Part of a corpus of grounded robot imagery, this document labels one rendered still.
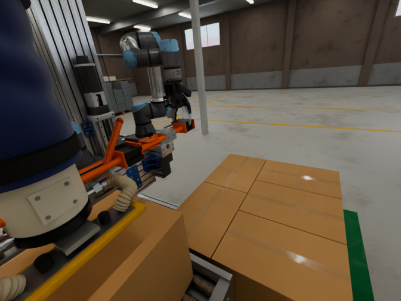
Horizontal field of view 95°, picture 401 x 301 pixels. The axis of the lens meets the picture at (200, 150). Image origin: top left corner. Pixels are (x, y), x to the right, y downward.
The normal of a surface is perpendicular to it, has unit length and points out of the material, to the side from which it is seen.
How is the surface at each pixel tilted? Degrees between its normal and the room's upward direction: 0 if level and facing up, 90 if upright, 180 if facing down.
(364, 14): 90
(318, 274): 0
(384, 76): 90
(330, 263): 0
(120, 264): 0
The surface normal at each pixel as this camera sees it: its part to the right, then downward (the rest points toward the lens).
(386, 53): -0.50, 0.40
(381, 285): -0.09, -0.91
